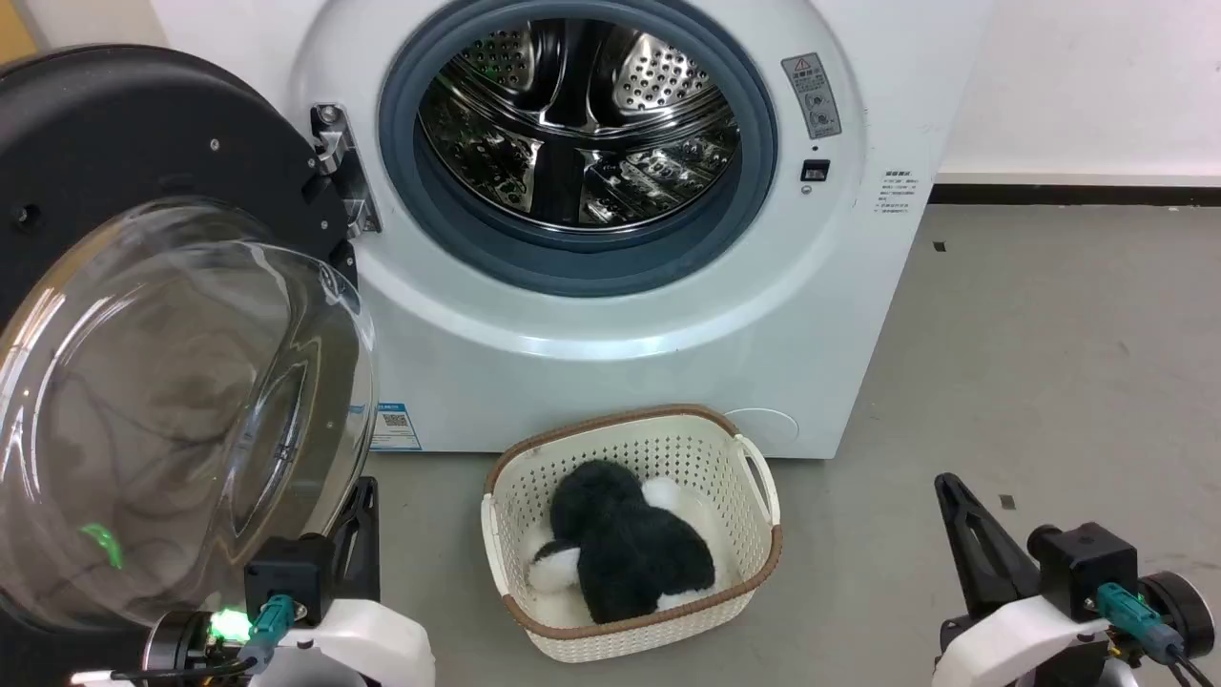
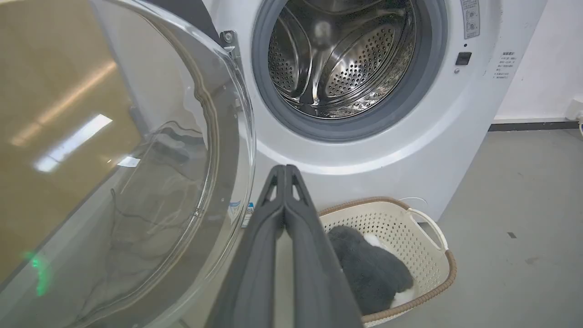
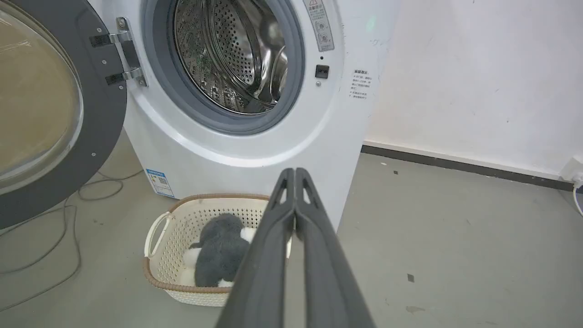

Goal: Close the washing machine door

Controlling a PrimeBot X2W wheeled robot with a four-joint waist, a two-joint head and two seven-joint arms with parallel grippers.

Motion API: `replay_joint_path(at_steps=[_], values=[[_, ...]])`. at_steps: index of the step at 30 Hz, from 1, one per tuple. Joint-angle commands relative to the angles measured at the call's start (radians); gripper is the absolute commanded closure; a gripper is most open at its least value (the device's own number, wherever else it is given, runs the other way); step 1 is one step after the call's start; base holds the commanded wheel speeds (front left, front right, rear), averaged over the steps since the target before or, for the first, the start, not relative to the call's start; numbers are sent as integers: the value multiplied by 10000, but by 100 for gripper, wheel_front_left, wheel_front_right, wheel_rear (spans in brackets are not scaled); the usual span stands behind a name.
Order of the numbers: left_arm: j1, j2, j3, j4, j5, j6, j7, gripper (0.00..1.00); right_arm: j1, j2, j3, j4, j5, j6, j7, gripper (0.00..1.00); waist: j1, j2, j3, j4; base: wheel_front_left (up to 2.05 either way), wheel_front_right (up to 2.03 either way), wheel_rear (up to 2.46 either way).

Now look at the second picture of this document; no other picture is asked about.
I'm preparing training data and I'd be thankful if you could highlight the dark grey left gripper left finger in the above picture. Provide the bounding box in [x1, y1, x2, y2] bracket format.
[205, 165, 286, 328]

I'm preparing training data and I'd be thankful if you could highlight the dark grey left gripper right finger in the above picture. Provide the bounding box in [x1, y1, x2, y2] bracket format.
[284, 164, 363, 328]

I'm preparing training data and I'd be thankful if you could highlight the glass washer door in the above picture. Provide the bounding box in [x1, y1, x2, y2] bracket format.
[0, 0, 256, 328]

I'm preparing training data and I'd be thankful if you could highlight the white front-load washing machine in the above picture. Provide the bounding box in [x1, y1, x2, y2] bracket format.
[202, 0, 549, 228]

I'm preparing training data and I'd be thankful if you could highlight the cream perforated laundry basket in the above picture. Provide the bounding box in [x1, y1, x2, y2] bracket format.
[318, 196, 457, 328]

